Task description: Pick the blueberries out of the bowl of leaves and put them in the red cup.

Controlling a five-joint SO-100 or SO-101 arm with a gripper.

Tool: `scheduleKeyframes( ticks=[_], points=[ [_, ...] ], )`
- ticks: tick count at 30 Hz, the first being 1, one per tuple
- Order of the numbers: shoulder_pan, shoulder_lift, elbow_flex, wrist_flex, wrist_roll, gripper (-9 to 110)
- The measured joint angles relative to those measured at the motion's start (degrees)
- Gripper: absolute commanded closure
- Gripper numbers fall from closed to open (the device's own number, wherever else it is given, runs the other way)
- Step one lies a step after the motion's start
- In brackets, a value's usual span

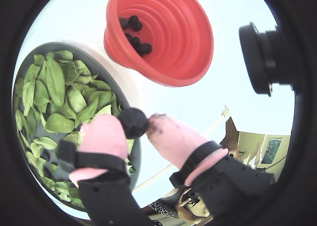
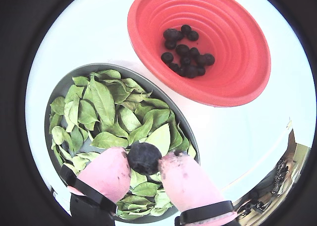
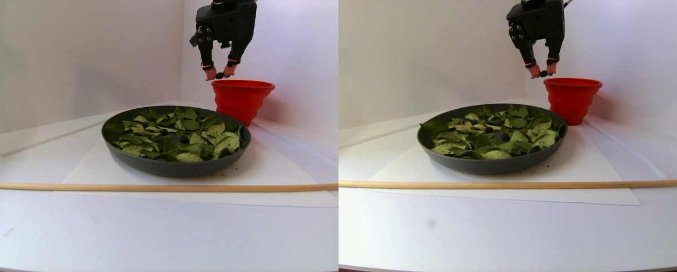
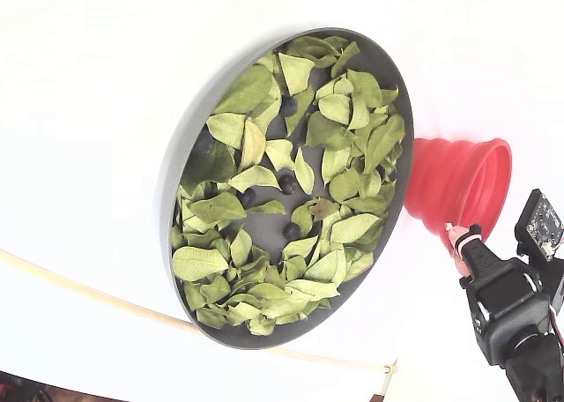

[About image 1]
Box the pink padded gripper finger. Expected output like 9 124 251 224
146 113 276 222
56 113 156 226

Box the black hand controller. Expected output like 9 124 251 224
180 190 201 206

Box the dark grey round bowl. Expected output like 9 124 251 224
11 42 142 213

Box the pile of green leaves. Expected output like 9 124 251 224
14 50 136 207

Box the red collapsible cup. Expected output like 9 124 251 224
104 0 214 88

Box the brown cardboard box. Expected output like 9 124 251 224
219 116 241 160

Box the person in background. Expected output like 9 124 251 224
148 186 215 222

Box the framed wall picture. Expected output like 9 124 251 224
261 138 282 165

